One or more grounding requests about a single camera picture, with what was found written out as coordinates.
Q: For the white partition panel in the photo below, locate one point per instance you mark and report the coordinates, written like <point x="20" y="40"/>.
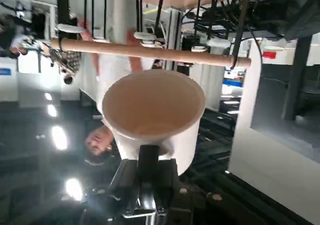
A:
<point x="275" y="160"/>

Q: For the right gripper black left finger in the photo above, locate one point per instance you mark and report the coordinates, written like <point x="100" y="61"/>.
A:
<point x="125" y="180"/>

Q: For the white cup with smiley print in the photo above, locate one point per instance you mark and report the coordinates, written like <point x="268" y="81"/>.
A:
<point x="155" y="105"/>

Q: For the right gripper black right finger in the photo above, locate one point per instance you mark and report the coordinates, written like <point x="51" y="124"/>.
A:
<point x="167" y="180"/>

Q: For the person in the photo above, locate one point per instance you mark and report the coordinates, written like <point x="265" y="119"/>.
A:
<point x="97" y="142"/>

